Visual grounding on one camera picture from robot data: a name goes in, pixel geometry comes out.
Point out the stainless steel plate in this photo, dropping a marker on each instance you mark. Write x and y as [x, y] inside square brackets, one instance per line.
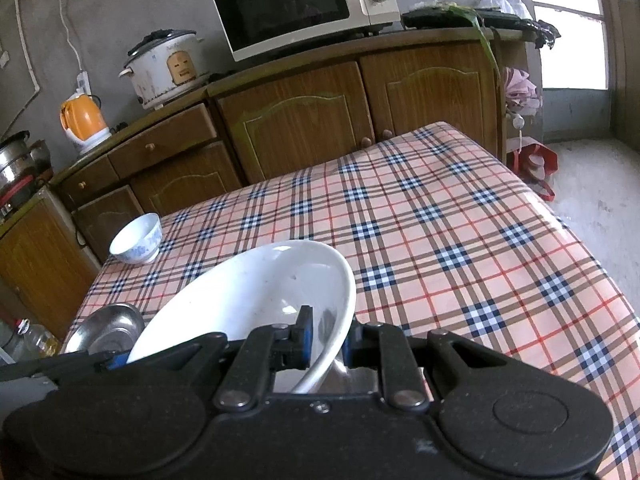
[105, 330]

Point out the black flat tray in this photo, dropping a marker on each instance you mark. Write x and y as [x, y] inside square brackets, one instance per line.
[435, 19]

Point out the arched wooden cabinet door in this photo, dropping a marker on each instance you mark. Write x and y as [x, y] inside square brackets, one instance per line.
[100, 220]
[190, 180]
[295, 120]
[430, 95]

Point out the long wooden sideboard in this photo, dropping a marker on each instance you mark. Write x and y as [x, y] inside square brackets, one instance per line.
[366, 105]

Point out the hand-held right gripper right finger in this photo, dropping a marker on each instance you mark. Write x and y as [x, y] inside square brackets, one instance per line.
[351, 352]

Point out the white rice cooker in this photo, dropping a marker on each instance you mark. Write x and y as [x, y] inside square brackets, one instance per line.
[160, 72]

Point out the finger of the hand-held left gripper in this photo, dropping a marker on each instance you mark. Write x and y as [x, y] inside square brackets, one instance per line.
[117, 360]

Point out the white plastic bag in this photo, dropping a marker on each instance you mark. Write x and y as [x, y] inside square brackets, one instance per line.
[505, 2]

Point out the wide wooden drawer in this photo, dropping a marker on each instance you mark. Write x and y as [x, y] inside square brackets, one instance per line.
[175, 135]

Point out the white wall socket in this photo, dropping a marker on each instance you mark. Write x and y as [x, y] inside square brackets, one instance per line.
[4, 59]

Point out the red black induction cooker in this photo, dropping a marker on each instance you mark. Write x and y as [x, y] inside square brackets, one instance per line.
[17, 195]

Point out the cooking oil bottle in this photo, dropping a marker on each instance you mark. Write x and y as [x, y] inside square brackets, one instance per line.
[40, 342]

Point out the pink plastic bags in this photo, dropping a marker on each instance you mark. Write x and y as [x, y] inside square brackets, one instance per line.
[522, 87]

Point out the wooden side cabinet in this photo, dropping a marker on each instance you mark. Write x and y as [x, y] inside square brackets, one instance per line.
[35, 260]

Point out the plaid tablecloth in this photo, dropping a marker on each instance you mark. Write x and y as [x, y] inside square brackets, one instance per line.
[450, 240]

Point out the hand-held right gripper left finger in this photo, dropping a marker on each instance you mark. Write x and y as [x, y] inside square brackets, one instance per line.
[306, 340]

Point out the blue patterned white bowl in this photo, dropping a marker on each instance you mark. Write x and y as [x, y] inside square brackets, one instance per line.
[135, 240]

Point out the red bag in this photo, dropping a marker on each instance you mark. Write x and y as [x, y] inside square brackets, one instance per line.
[547, 160]

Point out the green vegetable leaf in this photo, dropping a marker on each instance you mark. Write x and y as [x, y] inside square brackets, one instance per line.
[484, 37]

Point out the window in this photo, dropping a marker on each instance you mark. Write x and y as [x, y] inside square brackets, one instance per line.
[570, 45]

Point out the white ceramic bowl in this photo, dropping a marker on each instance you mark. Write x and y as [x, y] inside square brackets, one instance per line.
[240, 300]

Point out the cream microwave oven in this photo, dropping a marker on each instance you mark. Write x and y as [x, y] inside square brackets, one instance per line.
[285, 7]

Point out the small steel pot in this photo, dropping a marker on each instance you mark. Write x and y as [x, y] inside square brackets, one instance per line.
[40, 155]

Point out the small wooden drawer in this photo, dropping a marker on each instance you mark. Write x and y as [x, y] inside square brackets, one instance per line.
[102, 175]

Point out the orange electric kettle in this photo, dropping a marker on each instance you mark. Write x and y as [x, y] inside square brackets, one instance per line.
[82, 120]

